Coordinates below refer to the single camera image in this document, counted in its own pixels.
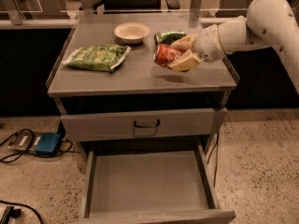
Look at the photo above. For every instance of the open grey lower drawer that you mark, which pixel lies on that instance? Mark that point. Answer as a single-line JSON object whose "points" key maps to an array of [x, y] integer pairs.
{"points": [[150, 187]]}

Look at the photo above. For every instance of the black drawer handle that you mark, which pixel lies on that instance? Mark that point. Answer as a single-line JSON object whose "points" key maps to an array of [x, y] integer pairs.
{"points": [[146, 125]]}

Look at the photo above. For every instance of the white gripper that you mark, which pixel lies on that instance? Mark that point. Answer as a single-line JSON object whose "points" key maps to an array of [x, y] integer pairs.
{"points": [[207, 44]]}

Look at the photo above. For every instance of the blue box on floor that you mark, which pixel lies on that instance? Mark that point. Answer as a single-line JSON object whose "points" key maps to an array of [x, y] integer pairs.
{"points": [[48, 144]]}

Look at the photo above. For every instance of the green soda can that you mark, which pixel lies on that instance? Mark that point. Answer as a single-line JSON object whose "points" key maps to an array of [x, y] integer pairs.
{"points": [[168, 37]]}

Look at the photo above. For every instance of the clear glass barrier panel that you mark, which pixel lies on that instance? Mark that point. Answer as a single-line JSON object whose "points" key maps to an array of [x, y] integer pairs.
{"points": [[22, 10]]}

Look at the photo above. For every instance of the white paper bowl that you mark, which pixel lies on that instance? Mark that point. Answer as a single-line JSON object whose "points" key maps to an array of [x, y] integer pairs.
{"points": [[132, 32]]}

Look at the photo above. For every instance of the grey drawer cabinet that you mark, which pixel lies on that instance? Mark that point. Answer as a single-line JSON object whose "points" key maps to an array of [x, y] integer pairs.
{"points": [[141, 85]]}

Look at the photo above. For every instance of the closed grey upper drawer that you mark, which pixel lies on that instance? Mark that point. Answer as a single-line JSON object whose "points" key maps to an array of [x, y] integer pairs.
{"points": [[120, 125]]}

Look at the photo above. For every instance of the grey flat floor device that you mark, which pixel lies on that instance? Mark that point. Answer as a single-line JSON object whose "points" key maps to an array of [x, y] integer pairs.
{"points": [[24, 141]]}

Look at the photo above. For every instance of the black device bottom left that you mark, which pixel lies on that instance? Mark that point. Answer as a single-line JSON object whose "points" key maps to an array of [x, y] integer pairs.
{"points": [[9, 213]]}

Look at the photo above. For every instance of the green chip bag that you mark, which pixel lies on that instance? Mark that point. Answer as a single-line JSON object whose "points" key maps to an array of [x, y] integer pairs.
{"points": [[102, 58]]}

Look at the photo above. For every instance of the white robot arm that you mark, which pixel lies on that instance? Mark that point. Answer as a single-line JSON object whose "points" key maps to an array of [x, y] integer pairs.
{"points": [[268, 23]]}

